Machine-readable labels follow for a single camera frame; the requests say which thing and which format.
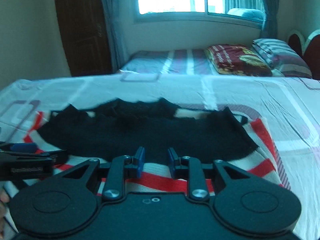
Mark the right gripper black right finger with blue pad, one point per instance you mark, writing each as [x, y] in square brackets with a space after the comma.
[219, 172]

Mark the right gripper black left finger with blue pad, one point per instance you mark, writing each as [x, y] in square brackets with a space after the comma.
[92, 180]

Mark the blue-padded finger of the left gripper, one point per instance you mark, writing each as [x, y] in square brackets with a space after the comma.
[59, 156]

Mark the striped red black white sweater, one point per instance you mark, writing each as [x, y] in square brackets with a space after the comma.
[119, 127]

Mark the person's hand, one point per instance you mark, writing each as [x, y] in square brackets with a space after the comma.
[4, 199]

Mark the white quilt with square pattern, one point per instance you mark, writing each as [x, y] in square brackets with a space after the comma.
[289, 108]

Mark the striped bed sheet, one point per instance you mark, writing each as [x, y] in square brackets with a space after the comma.
[185, 62]

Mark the red patterned folded blanket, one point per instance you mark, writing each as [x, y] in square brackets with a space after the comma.
[236, 59]

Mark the dark wooden door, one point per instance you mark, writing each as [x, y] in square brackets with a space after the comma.
[84, 37]

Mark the striped grey pillow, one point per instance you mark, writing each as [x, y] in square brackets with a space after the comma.
[281, 57]

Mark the red headboard with white trim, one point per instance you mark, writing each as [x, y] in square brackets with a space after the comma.
[307, 48]

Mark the light blue cushion on sill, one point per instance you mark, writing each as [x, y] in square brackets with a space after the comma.
[251, 14]

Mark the blue-grey left curtain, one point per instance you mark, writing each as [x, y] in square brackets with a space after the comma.
[116, 42]

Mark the blue-grey curtain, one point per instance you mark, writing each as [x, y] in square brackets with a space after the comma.
[270, 23]
[116, 42]

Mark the blue-grey right curtain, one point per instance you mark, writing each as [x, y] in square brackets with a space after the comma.
[270, 23]

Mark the window with frame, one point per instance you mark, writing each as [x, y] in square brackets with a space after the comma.
[198, 10]

